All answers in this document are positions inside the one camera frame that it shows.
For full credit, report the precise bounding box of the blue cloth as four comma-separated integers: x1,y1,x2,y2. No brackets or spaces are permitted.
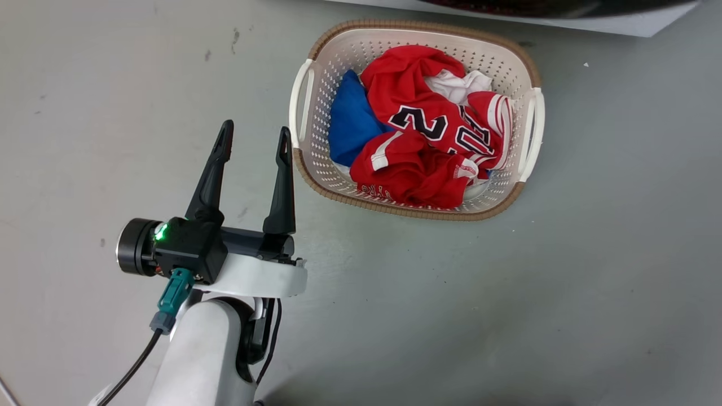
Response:
328,69,391,167

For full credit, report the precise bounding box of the black cable with teal plug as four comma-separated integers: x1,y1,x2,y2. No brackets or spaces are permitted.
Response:
96,267,196,406

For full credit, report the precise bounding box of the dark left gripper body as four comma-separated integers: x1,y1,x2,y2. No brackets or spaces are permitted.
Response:
116,218,309,299

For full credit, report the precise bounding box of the red sports jersey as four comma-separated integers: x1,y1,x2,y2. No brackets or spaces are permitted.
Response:
349,45,514,210

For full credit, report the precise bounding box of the white garment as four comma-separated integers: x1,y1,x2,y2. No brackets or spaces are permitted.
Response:
424,68,495,107

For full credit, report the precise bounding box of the white washing machine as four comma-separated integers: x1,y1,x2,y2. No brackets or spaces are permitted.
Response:
326,0,701,38

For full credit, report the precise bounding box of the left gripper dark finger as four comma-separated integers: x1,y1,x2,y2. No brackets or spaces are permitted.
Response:
184,119,235,225
262,126,297,237

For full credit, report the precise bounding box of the white perforated laundry basket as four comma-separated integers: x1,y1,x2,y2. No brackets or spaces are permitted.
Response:
288,19,547,222

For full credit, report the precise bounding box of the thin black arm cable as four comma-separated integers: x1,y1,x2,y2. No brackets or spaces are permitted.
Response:
255,298,283,387

